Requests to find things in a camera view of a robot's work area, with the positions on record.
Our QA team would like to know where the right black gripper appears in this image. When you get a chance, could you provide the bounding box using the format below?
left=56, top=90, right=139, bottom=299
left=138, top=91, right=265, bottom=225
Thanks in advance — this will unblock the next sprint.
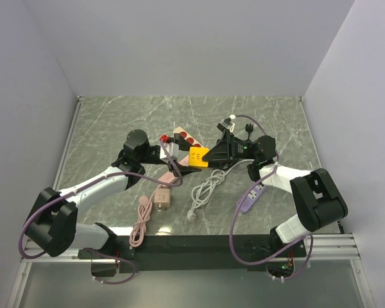
left=199, top=129, right=258, bottom=169

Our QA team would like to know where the yellow cube socket adapter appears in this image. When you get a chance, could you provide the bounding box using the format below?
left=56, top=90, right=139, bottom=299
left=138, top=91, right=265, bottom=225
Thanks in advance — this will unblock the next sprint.
left=188, top=146, right=209, bottom=169

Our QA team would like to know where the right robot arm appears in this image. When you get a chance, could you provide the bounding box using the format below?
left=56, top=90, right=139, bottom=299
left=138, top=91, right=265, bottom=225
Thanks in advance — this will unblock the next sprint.
left=202, top=131, right=348, bottom=256

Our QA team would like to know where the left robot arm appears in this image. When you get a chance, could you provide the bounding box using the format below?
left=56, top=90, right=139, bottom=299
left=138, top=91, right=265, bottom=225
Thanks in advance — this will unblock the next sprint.
left=21, top=130, right=195, bottom=258

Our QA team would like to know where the beige red power strip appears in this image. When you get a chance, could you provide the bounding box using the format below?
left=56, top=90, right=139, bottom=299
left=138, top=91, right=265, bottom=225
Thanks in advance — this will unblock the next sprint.
left=173, top=126, right=206, bottom=148

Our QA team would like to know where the pink cube adapter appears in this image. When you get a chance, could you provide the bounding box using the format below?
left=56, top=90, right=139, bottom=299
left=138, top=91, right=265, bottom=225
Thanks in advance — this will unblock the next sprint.
left=153, top=188, right=171, bottom=211

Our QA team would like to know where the purple power strip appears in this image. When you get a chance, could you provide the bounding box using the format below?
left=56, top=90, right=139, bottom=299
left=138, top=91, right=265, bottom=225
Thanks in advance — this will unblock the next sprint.
left=240, top=184, right=264, bottom=213

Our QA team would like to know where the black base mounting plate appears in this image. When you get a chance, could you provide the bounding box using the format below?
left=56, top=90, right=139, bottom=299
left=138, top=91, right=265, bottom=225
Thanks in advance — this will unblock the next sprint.
left=78, top=234, right=307, bottom=277

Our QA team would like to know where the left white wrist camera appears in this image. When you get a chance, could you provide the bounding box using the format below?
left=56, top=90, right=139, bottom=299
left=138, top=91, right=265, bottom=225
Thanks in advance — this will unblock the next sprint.
left=159, top=135, right=180, bottom=162

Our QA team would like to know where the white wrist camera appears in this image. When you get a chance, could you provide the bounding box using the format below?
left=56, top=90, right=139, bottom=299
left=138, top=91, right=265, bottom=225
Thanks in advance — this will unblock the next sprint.
left=159, top=135, right=180, bottom=162
left=217, top=114, right=236, bottom=133

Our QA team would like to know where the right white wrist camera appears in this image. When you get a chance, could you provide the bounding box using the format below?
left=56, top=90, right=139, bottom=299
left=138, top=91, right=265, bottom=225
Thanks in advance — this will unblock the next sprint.
left=217, top=114, right=236, bottom=133

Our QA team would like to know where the white coiled power cable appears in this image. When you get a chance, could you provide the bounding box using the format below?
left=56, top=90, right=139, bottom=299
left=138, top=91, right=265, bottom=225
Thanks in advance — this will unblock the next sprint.
left=187, top=159, right=254, bottom=223

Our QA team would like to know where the black power cable with plug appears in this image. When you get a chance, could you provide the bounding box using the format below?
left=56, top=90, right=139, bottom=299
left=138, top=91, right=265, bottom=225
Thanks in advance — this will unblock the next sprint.
left=240, top=124, right=256, bottom=142

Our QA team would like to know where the pink coiled cable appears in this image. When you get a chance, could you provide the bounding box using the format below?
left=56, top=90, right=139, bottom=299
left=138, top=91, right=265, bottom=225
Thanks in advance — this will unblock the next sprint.
left=128, top=184, right=163, bottom=248

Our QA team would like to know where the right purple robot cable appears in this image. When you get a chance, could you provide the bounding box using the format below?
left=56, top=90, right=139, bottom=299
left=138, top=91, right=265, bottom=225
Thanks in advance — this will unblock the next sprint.
left=228, top=114, right=314, bottom=282

